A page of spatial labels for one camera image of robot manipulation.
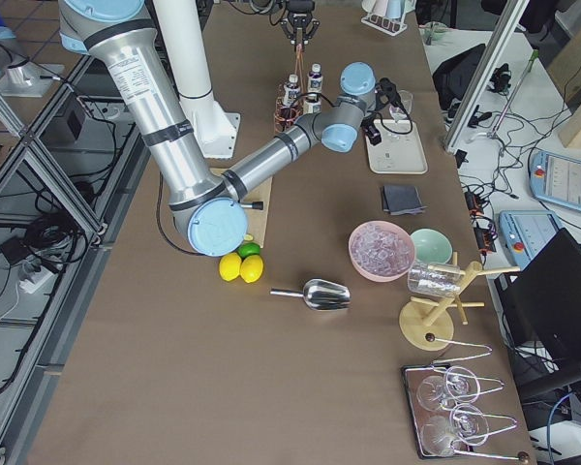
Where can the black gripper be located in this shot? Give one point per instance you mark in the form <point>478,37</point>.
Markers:
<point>386,90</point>
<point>297,8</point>

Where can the copper wire bottle basket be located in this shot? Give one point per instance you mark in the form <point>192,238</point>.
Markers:
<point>285,117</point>

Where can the tea bottle two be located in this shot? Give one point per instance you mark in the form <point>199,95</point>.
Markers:
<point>311,104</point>

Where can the tea bottle three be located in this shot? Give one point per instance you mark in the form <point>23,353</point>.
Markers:
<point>315,79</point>

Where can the tea bottle one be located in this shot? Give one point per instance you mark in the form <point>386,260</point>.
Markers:
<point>291,90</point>

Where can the cream rabbit tray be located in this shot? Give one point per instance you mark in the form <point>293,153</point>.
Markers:
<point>399,152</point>

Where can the clear wine glass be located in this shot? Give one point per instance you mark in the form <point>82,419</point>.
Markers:
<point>404,104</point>

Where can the grey folded cloth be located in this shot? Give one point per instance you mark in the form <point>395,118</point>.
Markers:
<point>401,199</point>

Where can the white cup rack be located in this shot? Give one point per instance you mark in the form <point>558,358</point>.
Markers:
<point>387,16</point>

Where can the pink bowl of ice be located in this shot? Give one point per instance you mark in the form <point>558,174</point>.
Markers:
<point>381,251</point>

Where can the green ceramic bowl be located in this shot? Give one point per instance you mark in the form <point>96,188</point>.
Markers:
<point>431,246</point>

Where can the wooden cutting board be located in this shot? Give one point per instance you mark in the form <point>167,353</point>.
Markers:
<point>256,220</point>

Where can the clear glass mug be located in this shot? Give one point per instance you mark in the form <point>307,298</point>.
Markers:
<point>434,279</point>

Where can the green lime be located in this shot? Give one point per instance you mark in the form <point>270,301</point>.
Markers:
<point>248,249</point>

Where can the steel ice scoop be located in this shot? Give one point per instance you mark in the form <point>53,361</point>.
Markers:
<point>320,295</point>

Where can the yellow lemon upper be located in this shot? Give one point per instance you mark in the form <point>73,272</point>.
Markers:
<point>251,269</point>

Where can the yellow lemon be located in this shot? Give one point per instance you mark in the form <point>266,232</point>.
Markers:
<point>251,269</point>
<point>229,266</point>

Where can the blue teach pendant lower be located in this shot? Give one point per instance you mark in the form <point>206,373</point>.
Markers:
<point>524,233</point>

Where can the blue teach pendant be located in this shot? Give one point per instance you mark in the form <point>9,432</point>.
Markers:
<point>524,233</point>
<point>557,179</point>

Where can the yellow lemon lower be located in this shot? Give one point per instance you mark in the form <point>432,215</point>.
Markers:
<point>229,266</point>

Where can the blue teach pendant upper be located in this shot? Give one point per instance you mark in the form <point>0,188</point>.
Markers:
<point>557,179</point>

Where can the wooden cup tree stand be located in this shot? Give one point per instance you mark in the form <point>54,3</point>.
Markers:
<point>424,320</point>

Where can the black monitor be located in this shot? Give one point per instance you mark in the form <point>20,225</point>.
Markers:
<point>543,301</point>

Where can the hanging wine glass far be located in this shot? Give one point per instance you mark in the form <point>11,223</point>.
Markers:
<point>449,388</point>

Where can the hanging wine glass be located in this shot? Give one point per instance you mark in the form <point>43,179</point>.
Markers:
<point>464,428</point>
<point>449,388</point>

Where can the black mirrored tray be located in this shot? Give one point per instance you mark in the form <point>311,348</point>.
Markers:
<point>412,377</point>

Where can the hanging wine glass near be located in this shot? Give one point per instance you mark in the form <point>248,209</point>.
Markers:
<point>464,428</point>

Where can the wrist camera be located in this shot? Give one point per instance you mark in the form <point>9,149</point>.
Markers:
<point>388,95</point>

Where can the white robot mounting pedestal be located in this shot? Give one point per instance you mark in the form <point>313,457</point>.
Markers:
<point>215,129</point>

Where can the aluminium frame post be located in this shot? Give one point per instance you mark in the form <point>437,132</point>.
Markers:
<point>504,29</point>

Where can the wire glass hanger rack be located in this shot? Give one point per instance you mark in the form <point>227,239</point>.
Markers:
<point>497,424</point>

